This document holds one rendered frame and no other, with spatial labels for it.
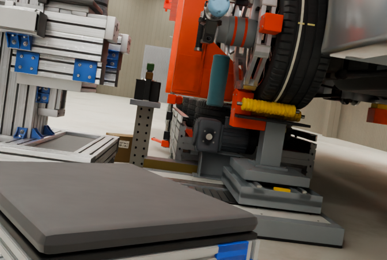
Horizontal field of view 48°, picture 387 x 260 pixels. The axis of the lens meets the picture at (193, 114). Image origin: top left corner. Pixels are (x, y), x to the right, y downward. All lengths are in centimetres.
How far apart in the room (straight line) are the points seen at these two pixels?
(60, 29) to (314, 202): 126
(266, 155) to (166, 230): 155
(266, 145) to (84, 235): 164
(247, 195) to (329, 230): 35
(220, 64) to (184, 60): 35
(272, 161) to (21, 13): 127
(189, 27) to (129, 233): 202
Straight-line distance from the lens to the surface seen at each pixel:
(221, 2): 159
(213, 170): 247
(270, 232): 177
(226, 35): 206
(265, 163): 211
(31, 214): 57
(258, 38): 186
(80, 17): 177
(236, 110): 204
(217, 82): 217
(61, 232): 51
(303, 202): 193
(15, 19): 171
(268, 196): 189
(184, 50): 247
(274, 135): 210
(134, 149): 261
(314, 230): 182
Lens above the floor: 50
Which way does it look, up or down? 2 degrees down
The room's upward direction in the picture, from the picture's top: 8 degrees clockwise
